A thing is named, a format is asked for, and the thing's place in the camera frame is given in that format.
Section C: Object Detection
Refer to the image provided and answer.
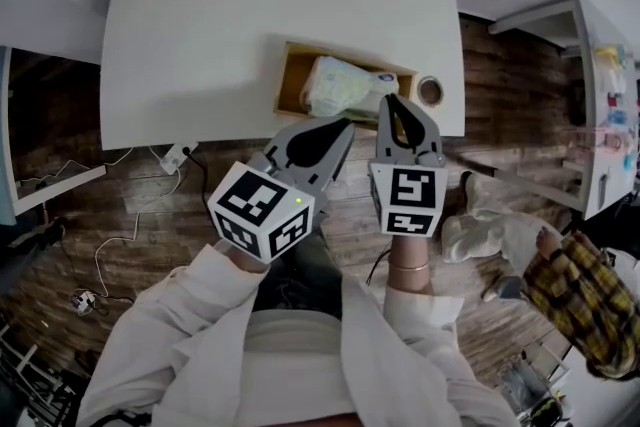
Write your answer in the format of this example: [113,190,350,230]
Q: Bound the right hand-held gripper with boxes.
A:
[368,93,448,237]

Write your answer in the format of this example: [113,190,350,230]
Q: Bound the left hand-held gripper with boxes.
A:
[207,117,356,265]

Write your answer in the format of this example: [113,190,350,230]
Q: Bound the soft pack of tissues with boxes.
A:
[299,55,401,121]

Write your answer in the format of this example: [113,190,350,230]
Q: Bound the wooden tissue holder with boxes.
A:
[272,40,419,131]

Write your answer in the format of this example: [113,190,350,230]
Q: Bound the person's right forearm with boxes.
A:
[382,233,466,356]

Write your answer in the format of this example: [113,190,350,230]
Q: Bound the person's left forearm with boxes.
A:
[107,237,274,366]

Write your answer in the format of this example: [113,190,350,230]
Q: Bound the person's legs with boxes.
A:
[259,219,347,321]
[439,170,549,304]

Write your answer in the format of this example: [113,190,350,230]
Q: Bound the white power strip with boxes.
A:
[157,141,199,176]

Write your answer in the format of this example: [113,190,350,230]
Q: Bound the tall white shelf unit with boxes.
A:
[487,0,640,222]

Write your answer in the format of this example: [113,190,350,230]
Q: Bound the person's white jacket torso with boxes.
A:
[74,264,519,427]

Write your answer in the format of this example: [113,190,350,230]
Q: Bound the group of colourful notes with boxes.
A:
[592,43,640,169]

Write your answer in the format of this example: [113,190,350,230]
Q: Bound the white power adapter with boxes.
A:
[71,288,97,317]

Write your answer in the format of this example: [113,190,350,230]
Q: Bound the white cabinet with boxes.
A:
[0,0,107,66]

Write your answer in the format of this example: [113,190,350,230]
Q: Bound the thin black cable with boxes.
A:
[366,245,395,287]

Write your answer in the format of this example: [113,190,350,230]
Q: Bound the black power cable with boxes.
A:
[184,148,211,212]

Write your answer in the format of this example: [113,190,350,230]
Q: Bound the thin pink bracelet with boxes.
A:
[388,261,431,274]

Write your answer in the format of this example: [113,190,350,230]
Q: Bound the long white cable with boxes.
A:
[93,164,182,302]

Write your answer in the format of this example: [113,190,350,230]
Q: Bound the thin white cable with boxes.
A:
[18,146,135,189]

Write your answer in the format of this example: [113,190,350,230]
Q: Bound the black metal frame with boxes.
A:
[0,314,84,427]

